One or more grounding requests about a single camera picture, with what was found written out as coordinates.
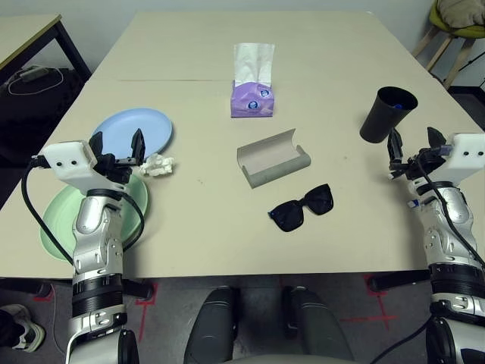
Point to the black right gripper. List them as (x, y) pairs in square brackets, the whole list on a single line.
[(415, 167)]

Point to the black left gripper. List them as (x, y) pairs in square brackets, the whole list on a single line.
[(115, 168)]

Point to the white tissue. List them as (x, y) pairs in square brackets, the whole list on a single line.
[(157, 165)]

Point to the light green plate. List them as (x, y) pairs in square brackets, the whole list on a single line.
[(57, 227)]

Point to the grey glasses case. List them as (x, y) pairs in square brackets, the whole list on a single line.
[(273, 151)]

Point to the black sunglasses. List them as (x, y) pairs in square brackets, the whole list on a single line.
[(288, 220)]

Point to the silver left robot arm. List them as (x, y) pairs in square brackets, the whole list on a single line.
[(94, 242)]

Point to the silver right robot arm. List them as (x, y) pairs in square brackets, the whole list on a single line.
[(435, 242)]

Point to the light blue plate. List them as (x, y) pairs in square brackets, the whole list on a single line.
[(125, 125)]

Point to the blue-capped pen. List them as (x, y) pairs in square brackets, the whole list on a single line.
[(398, 106)]

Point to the black cup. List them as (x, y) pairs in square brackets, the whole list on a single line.
[(379, 121)]

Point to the green stool with wooden legs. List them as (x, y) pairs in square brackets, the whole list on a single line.
[(460, 62)]

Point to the black bag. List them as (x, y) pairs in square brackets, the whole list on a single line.
[(30, 113)]

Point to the black tripod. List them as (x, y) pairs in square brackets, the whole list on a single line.
[(471, 60)]

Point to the grey power adapter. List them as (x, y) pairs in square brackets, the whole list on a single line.
[(32, 73)]

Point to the purple tissue pack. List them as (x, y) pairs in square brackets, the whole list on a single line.
[(250, 102)]

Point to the beige side table black legs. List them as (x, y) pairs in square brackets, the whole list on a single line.
[(22, 38)]

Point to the dark grey robot left leg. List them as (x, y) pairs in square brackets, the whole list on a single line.
[(210, 330)]

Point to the dark grey robot leg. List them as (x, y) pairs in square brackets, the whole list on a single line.
[(210, 330), (318, 330)]

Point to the white grey sneaker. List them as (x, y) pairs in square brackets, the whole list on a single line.
[(26, 333)]

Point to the dark grey robot right leg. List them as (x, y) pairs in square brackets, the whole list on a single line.
[(318, 330)]

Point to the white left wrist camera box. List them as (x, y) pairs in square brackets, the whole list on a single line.
[(68, 159)]

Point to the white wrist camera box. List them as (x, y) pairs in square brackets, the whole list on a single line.
[(68, 159), (468, 159)]

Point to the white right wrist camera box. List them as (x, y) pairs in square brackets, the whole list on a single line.
[(468, 159)]

